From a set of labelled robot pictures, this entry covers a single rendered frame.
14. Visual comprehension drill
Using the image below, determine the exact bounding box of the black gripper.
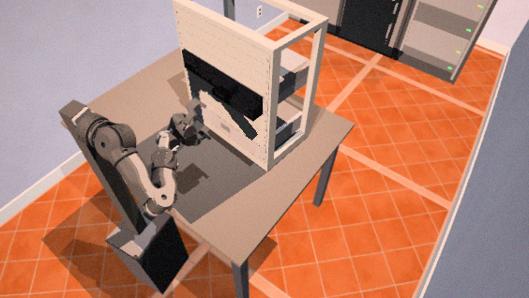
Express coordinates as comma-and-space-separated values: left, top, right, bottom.
167, 98, 211, 146

